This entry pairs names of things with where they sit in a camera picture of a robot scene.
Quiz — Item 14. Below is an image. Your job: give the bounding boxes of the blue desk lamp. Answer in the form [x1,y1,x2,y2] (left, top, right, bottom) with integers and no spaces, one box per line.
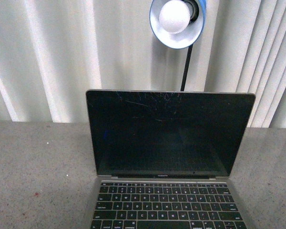
[149,0,207,91]

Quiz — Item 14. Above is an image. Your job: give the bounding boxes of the silver laptop with black keyboard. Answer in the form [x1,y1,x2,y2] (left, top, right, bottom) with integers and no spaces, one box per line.
[86,90,255,229]

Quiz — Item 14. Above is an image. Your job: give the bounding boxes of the white vertical blinds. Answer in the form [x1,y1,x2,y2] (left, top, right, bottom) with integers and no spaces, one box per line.
[0,0,286,128]

